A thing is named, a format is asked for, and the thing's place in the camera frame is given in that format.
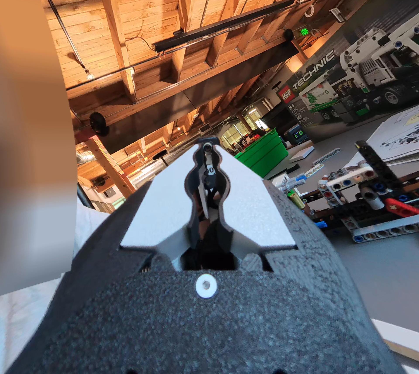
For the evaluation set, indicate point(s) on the lego instruction booklet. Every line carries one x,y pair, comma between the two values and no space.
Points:
396,138

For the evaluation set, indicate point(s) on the green plastic bin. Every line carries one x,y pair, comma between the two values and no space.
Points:
262,153

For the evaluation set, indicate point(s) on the long black ceiling light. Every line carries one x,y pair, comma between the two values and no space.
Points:
226,24

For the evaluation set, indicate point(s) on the small white box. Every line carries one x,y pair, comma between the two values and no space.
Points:
301,154

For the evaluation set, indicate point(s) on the white lego beam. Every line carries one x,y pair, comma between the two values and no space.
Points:
314,170

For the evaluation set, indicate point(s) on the partly built lego truck model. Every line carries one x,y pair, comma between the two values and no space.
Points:
370,197

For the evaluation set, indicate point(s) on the dark device with green light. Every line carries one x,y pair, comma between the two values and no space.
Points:
296,136

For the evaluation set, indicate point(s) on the green exit sign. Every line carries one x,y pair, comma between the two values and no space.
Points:
304,31

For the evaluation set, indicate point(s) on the silver air duct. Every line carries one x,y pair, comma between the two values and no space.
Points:
85,157

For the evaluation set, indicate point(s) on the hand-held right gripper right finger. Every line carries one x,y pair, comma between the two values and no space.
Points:
258,213

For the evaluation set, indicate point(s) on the round black ceiling speaker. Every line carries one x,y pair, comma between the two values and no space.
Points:
99,123

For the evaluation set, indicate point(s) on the lego set box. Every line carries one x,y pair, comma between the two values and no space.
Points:
360,63

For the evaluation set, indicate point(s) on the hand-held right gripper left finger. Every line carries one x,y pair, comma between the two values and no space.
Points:
154,213

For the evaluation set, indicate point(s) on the hanging light bulb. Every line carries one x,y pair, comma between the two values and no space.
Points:
89,75

